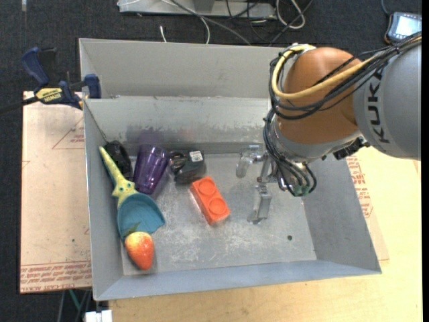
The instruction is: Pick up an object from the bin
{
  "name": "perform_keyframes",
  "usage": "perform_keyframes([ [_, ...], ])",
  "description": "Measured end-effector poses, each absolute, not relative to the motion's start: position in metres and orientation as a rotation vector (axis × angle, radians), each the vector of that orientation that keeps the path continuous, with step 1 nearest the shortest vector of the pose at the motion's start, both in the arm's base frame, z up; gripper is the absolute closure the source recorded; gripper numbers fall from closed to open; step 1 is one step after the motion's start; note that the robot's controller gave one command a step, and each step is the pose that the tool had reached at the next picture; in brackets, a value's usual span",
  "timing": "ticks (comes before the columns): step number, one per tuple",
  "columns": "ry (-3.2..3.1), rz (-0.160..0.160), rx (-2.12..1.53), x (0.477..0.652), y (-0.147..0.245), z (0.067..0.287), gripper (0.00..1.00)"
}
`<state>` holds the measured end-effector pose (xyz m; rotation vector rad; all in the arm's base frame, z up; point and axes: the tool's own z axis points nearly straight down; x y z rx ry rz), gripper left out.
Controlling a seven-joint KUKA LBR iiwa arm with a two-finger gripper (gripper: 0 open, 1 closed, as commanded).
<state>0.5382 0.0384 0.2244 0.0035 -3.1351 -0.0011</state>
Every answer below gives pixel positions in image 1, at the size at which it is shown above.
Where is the orange two-stud block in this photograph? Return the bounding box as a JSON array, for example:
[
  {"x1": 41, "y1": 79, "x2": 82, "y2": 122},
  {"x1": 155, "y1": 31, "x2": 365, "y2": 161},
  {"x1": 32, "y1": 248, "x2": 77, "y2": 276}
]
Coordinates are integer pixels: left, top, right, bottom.
[{"x1": 189, "y1": 176, "x2": 232, "y2": 227}]

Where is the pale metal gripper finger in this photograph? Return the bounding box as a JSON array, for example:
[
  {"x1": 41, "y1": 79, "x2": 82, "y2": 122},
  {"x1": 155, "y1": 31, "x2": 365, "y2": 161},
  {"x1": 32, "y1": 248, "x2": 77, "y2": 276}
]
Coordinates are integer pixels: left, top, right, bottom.
[
  {"x1": 235, "y1": 145, "x2": 265, "y2": 178},
  {"x1": 247, "y1": 183, "x2": 273, "y2": 225}
]

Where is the grey metal bin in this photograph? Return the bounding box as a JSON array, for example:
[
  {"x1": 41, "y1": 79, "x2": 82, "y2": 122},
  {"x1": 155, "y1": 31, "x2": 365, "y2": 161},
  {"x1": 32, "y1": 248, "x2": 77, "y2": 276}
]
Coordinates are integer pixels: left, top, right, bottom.
[{"x1": 78, "y1": 38, "x2": 383, "y2": 302}]

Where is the purple plastic cup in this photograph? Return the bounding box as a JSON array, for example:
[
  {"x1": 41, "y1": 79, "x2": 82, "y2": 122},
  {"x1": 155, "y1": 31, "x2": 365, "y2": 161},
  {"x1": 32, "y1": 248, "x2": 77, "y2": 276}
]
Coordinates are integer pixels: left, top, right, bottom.
[{"x1": 133, "y1": 144, "x2": 170, "y2": 196}]

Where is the red toy strawberry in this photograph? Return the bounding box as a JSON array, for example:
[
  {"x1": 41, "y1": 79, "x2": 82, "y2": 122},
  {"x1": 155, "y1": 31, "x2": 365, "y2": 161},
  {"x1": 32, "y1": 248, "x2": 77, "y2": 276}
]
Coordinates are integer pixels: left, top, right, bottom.
[{"x1": 123, "y1": 225, "x2": 156, "y2": 271}]

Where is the black rounded object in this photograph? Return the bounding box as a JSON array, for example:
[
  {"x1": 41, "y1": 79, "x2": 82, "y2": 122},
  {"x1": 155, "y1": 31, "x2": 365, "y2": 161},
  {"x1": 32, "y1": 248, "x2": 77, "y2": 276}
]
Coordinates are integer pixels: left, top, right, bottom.
[{"x1": 103, "y1": 140, "x2": 134, "y2": 181}]

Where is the black cylinder on white bracket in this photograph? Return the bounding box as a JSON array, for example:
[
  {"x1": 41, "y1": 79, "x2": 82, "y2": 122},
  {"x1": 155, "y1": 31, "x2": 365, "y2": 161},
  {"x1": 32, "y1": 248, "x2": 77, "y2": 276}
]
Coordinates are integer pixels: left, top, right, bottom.
[{"x1": 332, "y1": 137, "x2": 370, "y2": 161}]

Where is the black power adapter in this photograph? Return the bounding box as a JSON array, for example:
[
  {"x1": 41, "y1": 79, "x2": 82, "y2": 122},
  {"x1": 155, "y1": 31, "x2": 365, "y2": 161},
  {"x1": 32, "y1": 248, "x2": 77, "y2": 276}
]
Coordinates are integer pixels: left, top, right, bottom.
[{"x1": 168, "y1": 150, "x2": 207, "y2": 184}]

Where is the yellow and blue toy scoop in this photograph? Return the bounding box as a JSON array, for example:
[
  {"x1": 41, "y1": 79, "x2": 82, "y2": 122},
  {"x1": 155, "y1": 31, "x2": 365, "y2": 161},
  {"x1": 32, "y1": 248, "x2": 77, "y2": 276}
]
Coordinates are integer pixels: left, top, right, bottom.
[{"x1": 98, "y1": 146, "x2": 166, "y2": 239}]

